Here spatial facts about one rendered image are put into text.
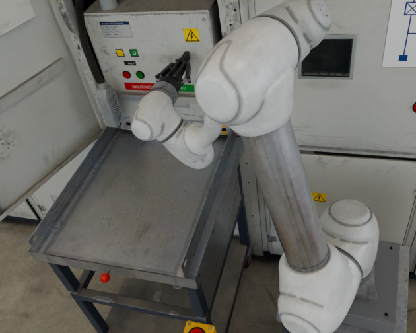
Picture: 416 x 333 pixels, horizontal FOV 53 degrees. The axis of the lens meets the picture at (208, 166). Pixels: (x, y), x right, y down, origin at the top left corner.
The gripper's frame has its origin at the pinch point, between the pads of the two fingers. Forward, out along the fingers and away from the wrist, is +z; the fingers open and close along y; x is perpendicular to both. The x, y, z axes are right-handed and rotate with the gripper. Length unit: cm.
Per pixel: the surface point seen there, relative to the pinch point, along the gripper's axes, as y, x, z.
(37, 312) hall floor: -92, -123, -52
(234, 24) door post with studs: 18.7, 11.3, 3.7
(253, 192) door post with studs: 19, -72, 4
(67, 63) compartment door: -51, -3, 1
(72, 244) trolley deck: -30, -38, -59
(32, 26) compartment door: -53, 17, -6
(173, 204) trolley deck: 0, -38, -36
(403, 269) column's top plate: 78, -48, -43
